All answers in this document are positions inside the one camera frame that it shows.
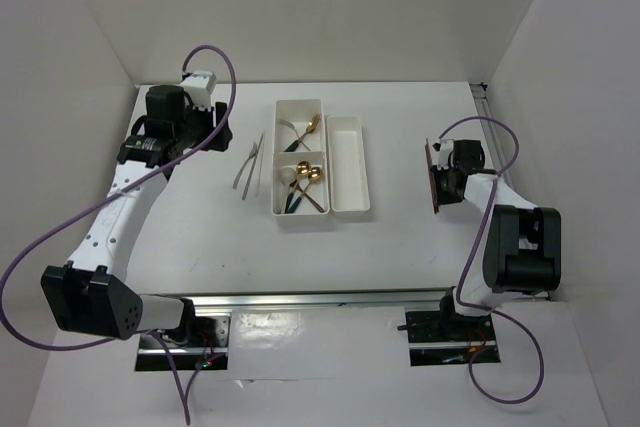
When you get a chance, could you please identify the white narrow tray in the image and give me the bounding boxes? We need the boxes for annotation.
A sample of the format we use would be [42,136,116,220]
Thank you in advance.
[326,116,371,218]

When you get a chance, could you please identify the silver chopstick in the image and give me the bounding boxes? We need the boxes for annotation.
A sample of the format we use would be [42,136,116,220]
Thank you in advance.
[242,131,265,201]
[254,132,266,197]

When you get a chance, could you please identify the dark wooden spoon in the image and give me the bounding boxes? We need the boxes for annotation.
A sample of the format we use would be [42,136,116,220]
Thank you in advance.
[297,186,325,213]

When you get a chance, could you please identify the small silver fork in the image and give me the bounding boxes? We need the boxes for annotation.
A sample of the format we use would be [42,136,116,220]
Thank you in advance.
[232,142,258,189]

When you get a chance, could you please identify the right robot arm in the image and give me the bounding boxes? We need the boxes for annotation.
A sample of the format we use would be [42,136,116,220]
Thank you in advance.
[426,139,561,339]

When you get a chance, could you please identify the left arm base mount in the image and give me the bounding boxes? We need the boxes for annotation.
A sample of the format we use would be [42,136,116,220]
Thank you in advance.
[134,306,231,372]

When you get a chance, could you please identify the gold spoon green handle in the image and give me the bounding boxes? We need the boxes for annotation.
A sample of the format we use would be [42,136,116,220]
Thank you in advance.
[285,161,311,213]
[287,166,324,213]

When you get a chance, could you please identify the green handled utensil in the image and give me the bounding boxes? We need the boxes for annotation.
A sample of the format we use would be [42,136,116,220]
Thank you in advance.
[285,116,321,153]

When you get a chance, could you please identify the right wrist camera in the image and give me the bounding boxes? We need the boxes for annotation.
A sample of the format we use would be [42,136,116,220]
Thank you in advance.
[432,139,455,170]

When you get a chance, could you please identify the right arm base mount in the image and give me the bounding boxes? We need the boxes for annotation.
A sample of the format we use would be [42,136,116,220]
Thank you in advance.
[396,299,501,367]

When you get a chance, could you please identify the large silver fork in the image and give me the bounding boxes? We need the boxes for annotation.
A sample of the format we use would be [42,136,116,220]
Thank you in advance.
[278,119,311,151]

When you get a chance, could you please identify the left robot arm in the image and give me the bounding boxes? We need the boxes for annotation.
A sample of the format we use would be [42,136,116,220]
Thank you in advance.
[41,76,232,346]

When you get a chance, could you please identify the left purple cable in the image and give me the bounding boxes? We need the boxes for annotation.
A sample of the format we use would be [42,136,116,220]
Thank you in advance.
[0,45,237,426]

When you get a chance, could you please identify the aluminium side rail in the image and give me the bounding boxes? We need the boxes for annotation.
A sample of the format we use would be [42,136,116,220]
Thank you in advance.
[469,80,551,302]

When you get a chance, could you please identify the white divided utensil tray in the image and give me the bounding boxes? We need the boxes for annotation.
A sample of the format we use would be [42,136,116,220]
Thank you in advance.
[271,99,330,228]

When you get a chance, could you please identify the aluminium front rail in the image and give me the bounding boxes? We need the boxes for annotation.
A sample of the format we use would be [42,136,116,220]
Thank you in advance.
[79,287,546,313]

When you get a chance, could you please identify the white plastic spoon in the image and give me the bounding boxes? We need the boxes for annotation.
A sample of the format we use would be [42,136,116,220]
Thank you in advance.
[278,167,297,214]

